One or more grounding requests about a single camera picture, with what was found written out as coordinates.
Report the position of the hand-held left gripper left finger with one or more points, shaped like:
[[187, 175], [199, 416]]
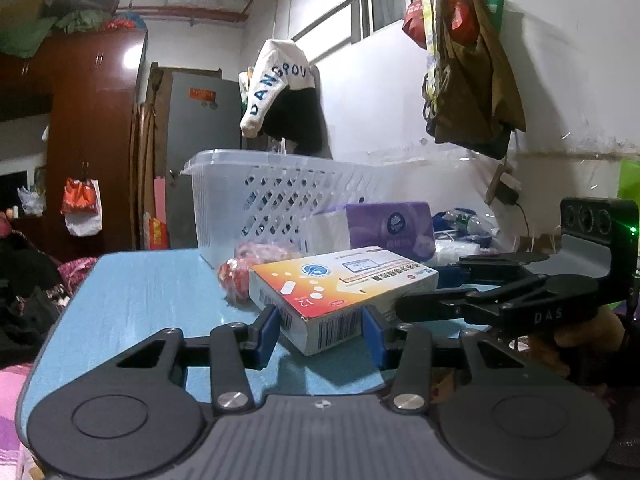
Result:
[[267, 336]]

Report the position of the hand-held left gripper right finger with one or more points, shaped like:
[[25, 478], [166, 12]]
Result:
[[374, 341]]

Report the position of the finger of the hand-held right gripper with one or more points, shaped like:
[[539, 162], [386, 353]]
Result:
[[500, 262], [500, 305]]

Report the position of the white orange medicine box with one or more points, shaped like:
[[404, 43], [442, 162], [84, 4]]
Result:
[[345, 285]]

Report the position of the clear plastic bottle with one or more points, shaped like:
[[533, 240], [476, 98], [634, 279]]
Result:
[[467, 221]]

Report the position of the red snack packet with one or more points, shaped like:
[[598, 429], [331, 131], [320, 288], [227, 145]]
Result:
[[240, 275]]

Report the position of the purple tissue pack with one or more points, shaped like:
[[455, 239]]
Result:
[[390, 227]]

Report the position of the white tissue pack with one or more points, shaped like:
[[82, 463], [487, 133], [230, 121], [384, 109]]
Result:
[[327, 232]]

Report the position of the white plastic lattice basket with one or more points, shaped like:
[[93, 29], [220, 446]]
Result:
[[260, 195]]

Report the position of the brown hanging bag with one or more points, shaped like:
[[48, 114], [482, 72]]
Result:
[[475, 85]]

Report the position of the black hanging garment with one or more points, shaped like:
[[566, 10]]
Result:
[[300, 120]]

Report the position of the red white plastic bag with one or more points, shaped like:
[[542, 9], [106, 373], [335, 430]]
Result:
[[80, 205]]

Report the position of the dark bag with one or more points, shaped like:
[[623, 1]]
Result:
[[27, 300]]

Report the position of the red hanging plastic bag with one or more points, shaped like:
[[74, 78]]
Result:
[[415, 22]]

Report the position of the white printed hanging garment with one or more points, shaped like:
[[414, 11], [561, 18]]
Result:
[[272, 75]]

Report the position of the pink printed blanket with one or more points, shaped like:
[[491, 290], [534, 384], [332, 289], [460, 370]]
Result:
[[10, 410]]

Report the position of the brown wooden wardrobe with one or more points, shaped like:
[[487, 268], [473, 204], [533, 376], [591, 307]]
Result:
[[85, 125]]

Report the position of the green cloth bundle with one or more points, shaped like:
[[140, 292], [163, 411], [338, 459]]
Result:
[[30, 35]]

